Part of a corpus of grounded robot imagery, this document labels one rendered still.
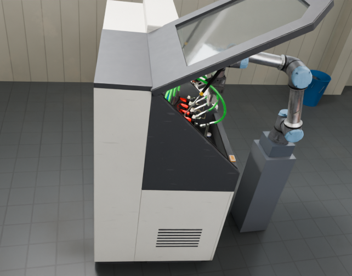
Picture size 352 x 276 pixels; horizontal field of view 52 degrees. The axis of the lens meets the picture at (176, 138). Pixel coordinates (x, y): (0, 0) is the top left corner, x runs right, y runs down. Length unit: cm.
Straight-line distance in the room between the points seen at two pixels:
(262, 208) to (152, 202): 107
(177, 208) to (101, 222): 49
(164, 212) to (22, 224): 124
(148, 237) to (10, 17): 305
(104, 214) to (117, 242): 29
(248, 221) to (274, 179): 48
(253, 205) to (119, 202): 115
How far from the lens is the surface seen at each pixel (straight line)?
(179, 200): 230
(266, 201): 298
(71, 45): 468
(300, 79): 226
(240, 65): 213
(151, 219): 241
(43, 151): 375
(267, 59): 231
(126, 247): 263
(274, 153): 268
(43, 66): 482
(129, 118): 187
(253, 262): 304
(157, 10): 269
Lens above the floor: 235
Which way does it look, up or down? 36 degrees down
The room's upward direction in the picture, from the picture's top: 9 degrees clockwise
